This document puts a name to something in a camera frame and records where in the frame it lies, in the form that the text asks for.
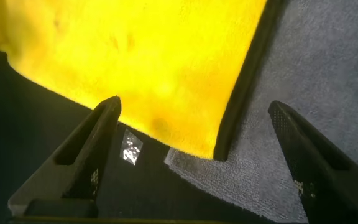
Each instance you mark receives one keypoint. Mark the grey terry towel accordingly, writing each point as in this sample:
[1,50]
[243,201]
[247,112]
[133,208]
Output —
[322,62]

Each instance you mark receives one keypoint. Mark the clear tape piece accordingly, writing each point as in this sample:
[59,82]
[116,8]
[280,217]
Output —
[131,151]

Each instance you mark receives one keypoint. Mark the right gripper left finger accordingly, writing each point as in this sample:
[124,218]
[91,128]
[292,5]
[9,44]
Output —
[82,161]

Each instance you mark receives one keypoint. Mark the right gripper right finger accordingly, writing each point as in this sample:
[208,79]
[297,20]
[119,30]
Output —
[328,174]

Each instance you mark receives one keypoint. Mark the yellow microfiber towel black trim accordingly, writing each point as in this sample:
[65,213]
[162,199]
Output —
[135,62]

